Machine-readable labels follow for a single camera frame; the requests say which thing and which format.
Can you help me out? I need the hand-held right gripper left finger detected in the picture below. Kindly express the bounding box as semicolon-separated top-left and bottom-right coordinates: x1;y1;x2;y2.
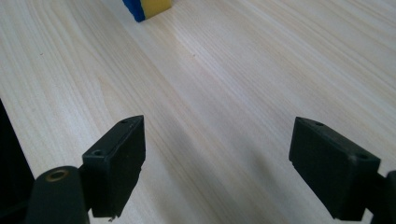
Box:
81;115;147;218

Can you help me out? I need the blue and yellow sponge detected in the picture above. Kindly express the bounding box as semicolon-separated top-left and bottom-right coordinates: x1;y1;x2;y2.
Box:
121;0;173;23

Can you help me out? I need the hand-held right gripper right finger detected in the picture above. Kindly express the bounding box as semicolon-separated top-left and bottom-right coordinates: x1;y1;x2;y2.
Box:
288;116;382;222

